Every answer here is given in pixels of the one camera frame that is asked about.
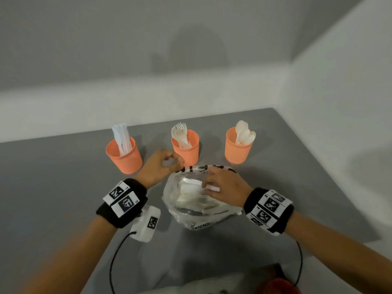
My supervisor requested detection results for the person's right hand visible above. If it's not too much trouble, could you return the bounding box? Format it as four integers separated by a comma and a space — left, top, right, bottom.
201, 167, 254, 208

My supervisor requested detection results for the person's left hand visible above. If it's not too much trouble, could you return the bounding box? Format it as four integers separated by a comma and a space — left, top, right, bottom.
134, 149, 185, 190

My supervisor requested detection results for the orange mesh cup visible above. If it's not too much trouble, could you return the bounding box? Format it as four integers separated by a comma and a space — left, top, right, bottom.
106, 136, 143, 175
224, 127, 254, 165
171, 129, 200, 167

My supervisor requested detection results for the clear plastic bag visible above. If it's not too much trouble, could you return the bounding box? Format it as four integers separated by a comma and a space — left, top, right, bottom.
161, 164, 243, 231

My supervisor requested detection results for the person's left forearm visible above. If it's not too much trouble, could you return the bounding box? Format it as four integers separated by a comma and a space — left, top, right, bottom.
18, 216, 118, 294

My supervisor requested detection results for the person's right forearm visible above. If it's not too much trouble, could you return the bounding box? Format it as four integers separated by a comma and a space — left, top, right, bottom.
285, 210, 392, 294

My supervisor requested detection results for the black marker wristband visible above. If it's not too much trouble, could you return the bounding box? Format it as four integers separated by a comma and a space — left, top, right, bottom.
96, 178, 149, 229
243, 187, 294, 237

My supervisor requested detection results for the white shirt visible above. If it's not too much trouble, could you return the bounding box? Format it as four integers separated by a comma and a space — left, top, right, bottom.
147, 272, 255, 294

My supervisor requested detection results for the red round object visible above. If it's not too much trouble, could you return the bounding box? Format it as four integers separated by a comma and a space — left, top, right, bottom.
256, 263, 302, 294

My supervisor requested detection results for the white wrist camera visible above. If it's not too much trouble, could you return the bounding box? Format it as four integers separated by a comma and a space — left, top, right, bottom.
129, 205, 161, 243

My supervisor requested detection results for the black camera cable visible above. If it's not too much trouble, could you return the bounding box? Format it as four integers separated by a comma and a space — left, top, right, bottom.
109, 231, 137, 294
294, 240, 304, 287

